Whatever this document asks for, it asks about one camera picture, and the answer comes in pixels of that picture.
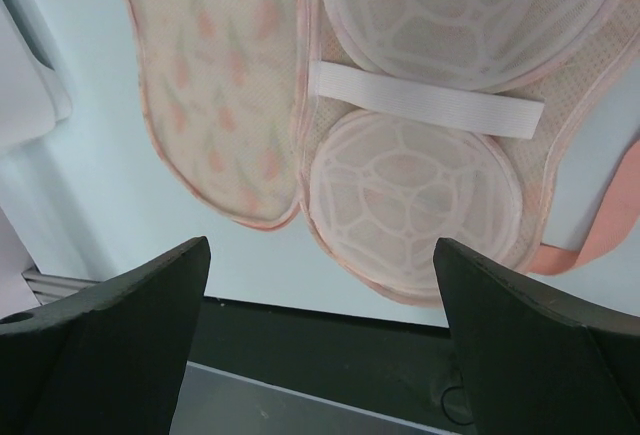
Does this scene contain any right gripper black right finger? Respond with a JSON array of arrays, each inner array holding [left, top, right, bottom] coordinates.
[[433, 238, 639, 434]]

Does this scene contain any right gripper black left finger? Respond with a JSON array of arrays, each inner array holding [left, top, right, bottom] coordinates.
[[1, 237, 211, 434]]

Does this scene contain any floral mesh laundry bag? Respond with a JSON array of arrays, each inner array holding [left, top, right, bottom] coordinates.
[[125, 0, 639, 306]]

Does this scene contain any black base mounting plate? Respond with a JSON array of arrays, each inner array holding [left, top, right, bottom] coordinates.
[[189, 297, 476, 434]]

